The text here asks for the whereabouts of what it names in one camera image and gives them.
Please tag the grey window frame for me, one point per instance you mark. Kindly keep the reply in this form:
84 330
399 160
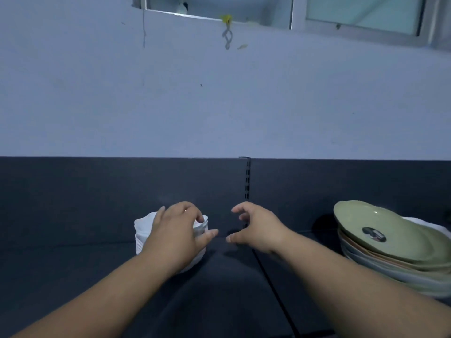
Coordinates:
299 17

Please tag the stack of pastel plates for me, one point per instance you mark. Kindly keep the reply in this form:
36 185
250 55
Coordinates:
391 242

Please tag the person's right middle finger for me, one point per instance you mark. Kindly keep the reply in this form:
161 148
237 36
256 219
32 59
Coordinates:
244 217

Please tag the person's right hand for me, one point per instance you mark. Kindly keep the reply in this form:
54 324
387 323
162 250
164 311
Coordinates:
262 230

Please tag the person's right thumb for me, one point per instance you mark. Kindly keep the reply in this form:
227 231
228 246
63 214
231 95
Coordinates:
236 237

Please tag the person's left hand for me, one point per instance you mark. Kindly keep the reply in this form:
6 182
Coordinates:
172 235

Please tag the stack of white bowls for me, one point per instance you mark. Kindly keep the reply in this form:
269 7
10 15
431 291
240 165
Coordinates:
142 235

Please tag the person's right forearm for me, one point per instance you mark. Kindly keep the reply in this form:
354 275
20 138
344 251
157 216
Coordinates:
352 292

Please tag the yellow clip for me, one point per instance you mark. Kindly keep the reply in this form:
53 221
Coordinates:
227 19

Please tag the person's left thumb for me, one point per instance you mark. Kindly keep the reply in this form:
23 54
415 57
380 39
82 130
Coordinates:
207 237

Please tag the person's left forearm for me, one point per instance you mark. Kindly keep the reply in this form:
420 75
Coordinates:
98 299

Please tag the black slotted shelf rail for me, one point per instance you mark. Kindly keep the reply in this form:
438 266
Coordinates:
247 179

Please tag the black shelf unit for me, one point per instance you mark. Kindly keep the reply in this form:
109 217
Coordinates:
70 207

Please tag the person's left little finger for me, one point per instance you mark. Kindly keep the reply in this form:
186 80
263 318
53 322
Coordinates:
160 215

